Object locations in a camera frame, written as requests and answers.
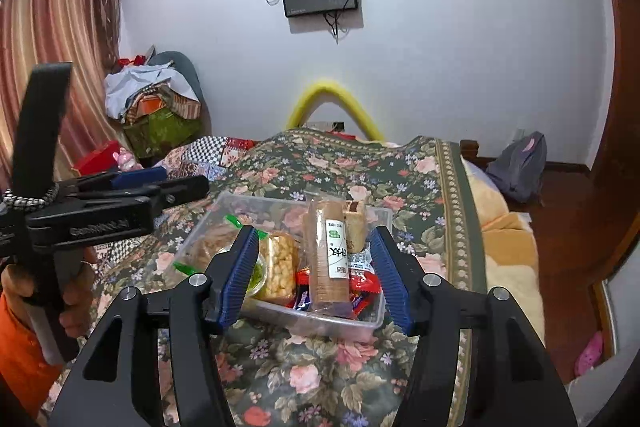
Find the striped brown curtain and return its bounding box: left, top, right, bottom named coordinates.
left=0, top=0, right=126, bottom=188

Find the clear orange puffed snack packet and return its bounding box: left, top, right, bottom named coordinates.
left=255, top=231, right=300, bottom=307

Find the person's left hand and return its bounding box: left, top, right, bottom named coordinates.
left=0, top=247, right=97, bottom=325

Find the beige plush blanket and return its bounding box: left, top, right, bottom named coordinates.
left=460, top=154, right=546, bottom=348

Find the pink plush toy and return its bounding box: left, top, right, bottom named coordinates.
left=114, top=148, right=143, bottom=172

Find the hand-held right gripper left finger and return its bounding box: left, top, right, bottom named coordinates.
left=47, top=224, right=261, bottom=427

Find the red box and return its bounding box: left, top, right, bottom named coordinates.
left=75, top=141, right=126, bottom=175

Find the pile of clothes and bags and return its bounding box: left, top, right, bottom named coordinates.
left=104, top=52, right=203, bottom=158

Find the wooden door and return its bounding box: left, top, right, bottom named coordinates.
left=587, top=0, right=640, bottom=283

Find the brown cake packet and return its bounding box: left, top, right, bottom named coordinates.
left=342, top=199, right=373, bottom=255

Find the green edged brown snack packet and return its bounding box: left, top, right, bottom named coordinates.
left=172, top=214, right=256, bottom=280

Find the checkered patchwork quilt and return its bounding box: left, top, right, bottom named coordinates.
left=150, top=136, right=256, bottom=180

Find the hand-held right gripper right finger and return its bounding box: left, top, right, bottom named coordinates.
left=367, top=226, right=581, bottom=427

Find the white panel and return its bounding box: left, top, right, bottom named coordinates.
left=602, top=277, right=640, bottom=358

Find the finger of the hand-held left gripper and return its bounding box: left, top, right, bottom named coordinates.
left=111, top=168, right=169, bottom=188
left=149, top=175, right=210, bottom=210

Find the floral blanket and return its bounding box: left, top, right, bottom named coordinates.
left=42, top=129, right=488, bottom=427

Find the black monitor cable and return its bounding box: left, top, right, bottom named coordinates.
left=322, top=9, right=351, bottom=42

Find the yellow foam arch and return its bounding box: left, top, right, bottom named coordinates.
left=285, top=78, right=386, bottom=142

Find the clear plastic container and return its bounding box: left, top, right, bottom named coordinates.
left=172, top=191, right=393, bottom=343

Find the grey backpack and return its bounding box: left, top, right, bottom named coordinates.
left=486, top=131, right=548, bottom=204

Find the long brown biscuit packet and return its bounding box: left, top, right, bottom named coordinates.
left=301, top=199, right=353, bottom=314

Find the pink slipper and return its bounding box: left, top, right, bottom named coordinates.
left=574, top=332, right=603, bottom=375

